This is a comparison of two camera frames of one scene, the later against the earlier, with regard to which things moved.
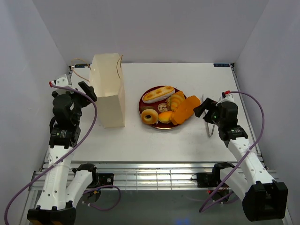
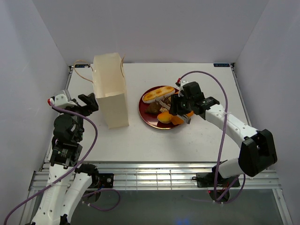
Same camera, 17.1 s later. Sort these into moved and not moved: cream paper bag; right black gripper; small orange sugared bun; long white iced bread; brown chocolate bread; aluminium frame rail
Moved: brown chocolate bread; right black gripper
Not moved: cream paper bag; small orange sugared bun; long white iced bread; aluminium frame rail
